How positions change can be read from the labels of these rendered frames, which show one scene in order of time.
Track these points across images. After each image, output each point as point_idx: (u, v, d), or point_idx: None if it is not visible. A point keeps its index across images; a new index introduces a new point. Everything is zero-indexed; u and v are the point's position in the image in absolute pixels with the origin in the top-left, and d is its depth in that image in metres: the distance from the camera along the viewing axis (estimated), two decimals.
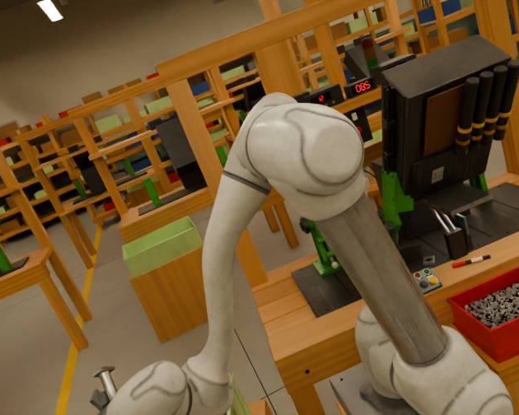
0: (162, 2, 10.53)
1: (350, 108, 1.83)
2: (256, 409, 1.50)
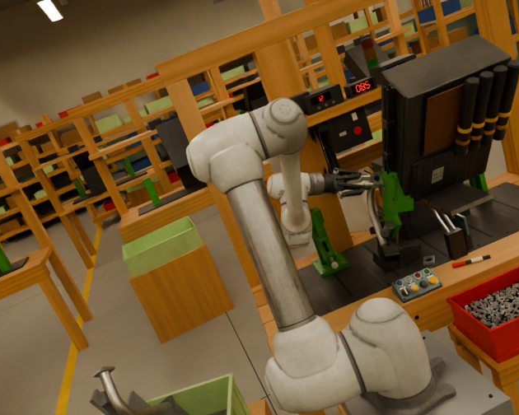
0: (162, 2, 10.53)
1: (350, 108, 1.83)
2: (256, 409, 1.50)
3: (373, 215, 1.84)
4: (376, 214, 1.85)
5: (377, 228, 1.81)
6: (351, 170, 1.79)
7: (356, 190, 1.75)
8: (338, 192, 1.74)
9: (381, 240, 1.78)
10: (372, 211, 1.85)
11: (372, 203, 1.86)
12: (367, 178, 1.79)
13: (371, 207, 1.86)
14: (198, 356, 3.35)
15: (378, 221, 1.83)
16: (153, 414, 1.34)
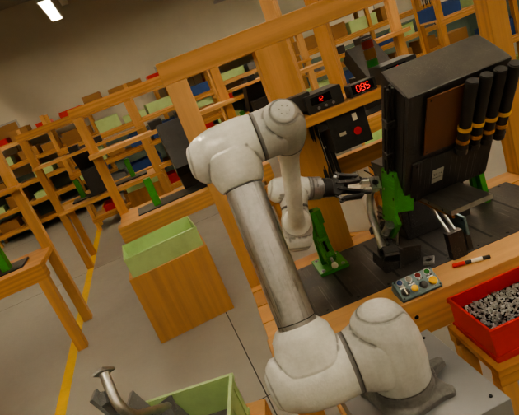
0: (162, 2, 10.53)
1: (350, 108, 1.83)
2: (256, 409, 1.50)
3: (372, 219, 1.84)
4: (375, 218, 1.85)
5: (376, 232, 1.81)
6: (351, 174, 1.79)
7: (356, 194, 1.75)
8: (338, 196, 1.75)
9: (380, 244, 1.78)
10: (372, 215, 1.85)
11: (372, 207, 1.86)
12: (367, 182, 1.80)
13: (371, 211, 1.86)
14: (198, 356, 3.35)
15: (377, 225, 1.83)
16: (153, 414, 1.34)
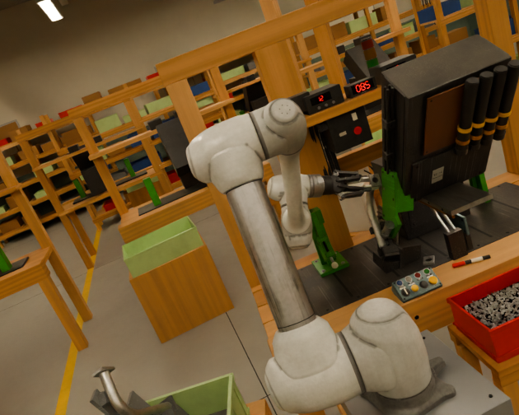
0: (162, 2, 10.53)
1: (350, 108, 1.83)
2: (256, 409, 1.50)
3: (372, 216, 1.84)
4: (375, 216, 1.85)
5: (376, 230, 1.81)
6: (351, 172, 1.79)
7: (356, 192, 1.75)
8: (338, 193, 1.74)
9: (380, 242, 1.78)
10: (371, 212, 1.85)
11: (371, 205, 1.86)
12: (367, 179, 1.80)
13: (371, 209, 1.86)
14: (198, 356, 3.35)
15: (377, 222, 1.83)
16: (153, 414, 1.34)
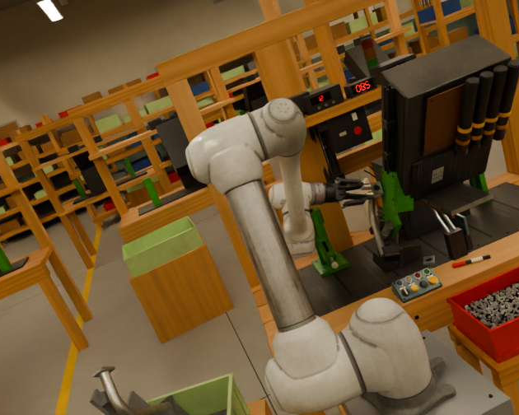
0: (162, 2, 10.53)
1: (350, 108, 1.83)
2: (256, 409, 1.50)
3: (374, 225, 1.83)
4: (377, 224, 1.83)
5: (378, 238, 1.80)
6: (353, 180, 1.78)
7: (357, 200, 1.74)
8: (339, 202, 1.74)
9: (381, 250, 1.77)
10: (374, 221, 1.84)
11: (374, 213, 1.85)
12: (368, 188, 1.79)
13: (372, 216, 1.85)
14: (198, 356, 3.35)
15: (379, 230, 1.82)
16: (153, 414, 1.34)
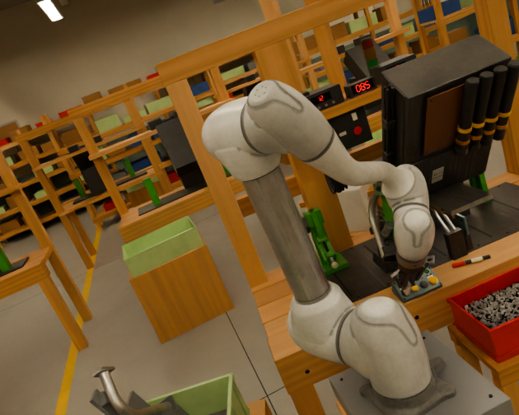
0: (162, 2, 10.53)
1: (350, 108, 1.83)
2: (256, 409, 1.50)
3: (375, 226, 1.83)
4: (377, 225, 1.83)
5: (379, 240, 1.79)
6: (419, 276, 1.46)
7: (399, 284, 1.46)
8: (397, 272, 1.41)
9: (382, 252, 1.77)
10: (375, 222, 1.84)
11: (375, 215, 1.85)
12: (407, 286, 1.51)
13: (373, 218, 1.85)
14: (198, 356, 3.35)
15: (380, 232, 1.81)
16: (153, 414, 1.34)
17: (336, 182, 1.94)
